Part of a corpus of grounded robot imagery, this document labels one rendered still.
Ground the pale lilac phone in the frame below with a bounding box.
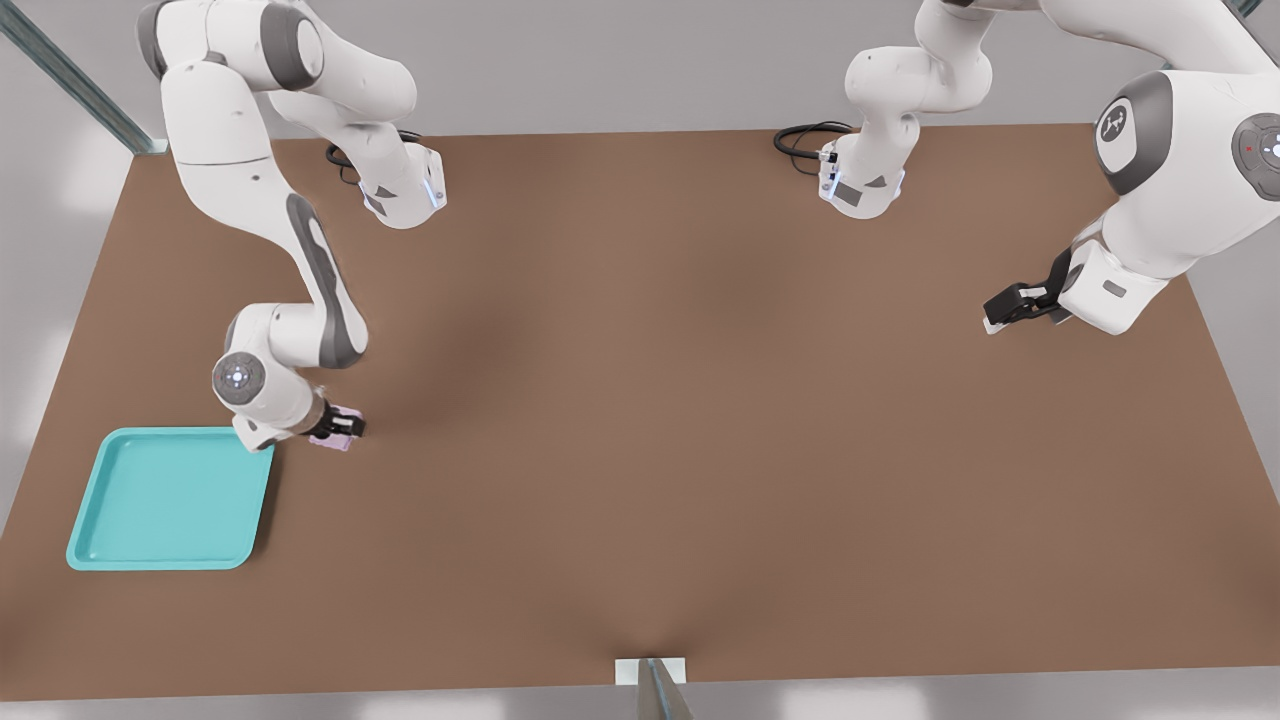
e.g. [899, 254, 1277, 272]
[309, 405, 361, 453]

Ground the black cable loop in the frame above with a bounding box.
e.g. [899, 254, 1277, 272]
[326, 129, 425, 187]
[773, 121, 857, 178]

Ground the pale blue-green tray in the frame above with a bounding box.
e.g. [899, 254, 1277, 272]
[66, 427, 277, 572]

